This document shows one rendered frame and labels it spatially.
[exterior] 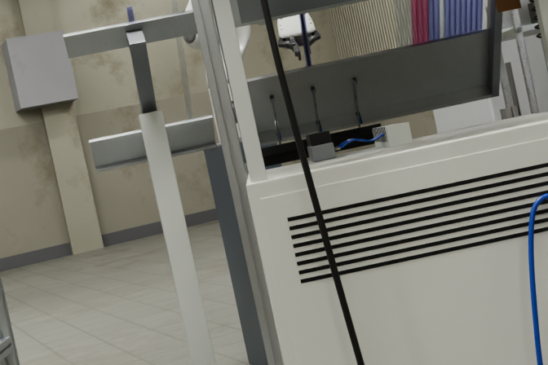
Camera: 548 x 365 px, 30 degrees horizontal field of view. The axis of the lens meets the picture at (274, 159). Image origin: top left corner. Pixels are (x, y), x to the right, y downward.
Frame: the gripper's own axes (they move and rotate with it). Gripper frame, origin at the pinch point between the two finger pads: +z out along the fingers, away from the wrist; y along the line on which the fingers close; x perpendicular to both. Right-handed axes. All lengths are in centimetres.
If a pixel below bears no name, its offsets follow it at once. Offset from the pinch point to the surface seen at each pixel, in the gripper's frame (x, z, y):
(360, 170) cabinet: 45, 91, 1
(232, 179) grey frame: 18, 60, 24
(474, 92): -12.2, 17.2, -42.7
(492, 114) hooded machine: -333, -293, -152
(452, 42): 5.5, 15.9, -37.2
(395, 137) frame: 24, 63, -11
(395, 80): -3.4, 15.6, -21.7
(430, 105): -12.2, 18.6, -30.4
